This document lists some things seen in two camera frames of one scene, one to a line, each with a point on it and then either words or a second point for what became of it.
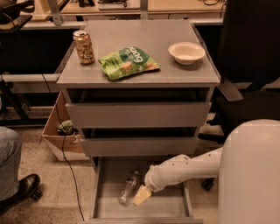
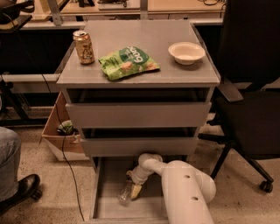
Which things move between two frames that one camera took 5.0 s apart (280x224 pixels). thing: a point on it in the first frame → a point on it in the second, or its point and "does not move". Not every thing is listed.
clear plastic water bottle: [127, 189] does not move
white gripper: [153, 178] → [138, 177]
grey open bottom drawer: [115, 180] does not move
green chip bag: [127, 61] does not move
